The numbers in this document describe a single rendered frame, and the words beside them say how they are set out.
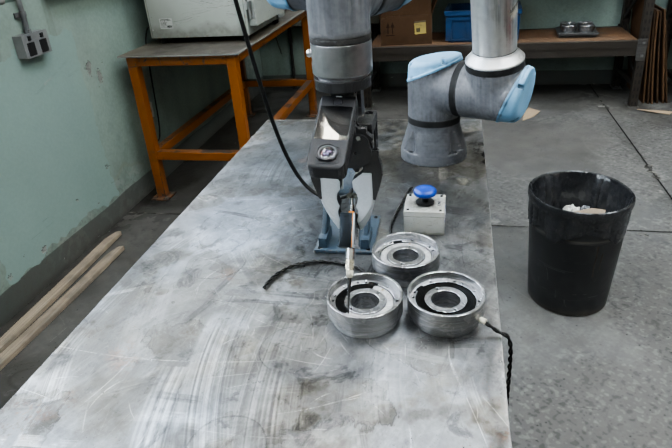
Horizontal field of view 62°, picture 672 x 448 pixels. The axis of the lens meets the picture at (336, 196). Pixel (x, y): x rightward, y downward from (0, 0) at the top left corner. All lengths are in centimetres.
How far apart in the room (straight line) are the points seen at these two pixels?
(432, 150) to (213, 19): 194
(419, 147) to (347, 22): 63
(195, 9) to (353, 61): 239
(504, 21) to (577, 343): 125
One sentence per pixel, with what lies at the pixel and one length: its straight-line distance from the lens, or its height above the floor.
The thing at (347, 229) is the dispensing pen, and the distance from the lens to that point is 76.
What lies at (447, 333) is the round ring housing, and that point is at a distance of 78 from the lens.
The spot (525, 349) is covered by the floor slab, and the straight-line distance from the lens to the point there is 201.
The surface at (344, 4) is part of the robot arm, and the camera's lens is 67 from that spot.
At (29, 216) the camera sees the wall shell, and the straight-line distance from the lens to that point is 259.
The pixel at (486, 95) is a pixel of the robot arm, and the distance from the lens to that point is 117.
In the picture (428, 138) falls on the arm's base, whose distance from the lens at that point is 126.
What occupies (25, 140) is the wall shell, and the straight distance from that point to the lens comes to 257.
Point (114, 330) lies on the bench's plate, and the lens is 89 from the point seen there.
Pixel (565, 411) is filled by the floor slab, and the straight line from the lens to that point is 185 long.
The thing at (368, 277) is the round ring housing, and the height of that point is 83.
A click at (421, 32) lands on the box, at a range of 425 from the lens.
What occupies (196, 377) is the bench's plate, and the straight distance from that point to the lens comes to 77.
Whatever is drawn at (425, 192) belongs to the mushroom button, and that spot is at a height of 87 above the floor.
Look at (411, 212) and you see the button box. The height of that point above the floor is 84.
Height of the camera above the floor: 131
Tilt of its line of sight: 26 degrees down
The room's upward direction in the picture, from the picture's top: 4 degrees counter-clockwise
